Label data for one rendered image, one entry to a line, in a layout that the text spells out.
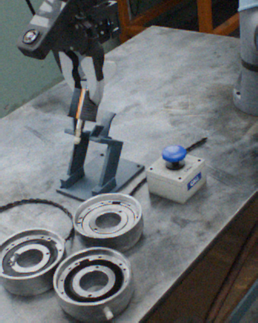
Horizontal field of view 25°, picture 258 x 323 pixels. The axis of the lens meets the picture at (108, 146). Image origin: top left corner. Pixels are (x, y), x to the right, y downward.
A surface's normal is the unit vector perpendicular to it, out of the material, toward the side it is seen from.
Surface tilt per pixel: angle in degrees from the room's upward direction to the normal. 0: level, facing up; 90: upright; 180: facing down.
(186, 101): 0
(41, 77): 90
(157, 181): 90
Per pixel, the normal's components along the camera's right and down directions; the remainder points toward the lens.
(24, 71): 0.76, 0.24
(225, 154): -0.15, -0.84
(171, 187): -0.64, 0.49
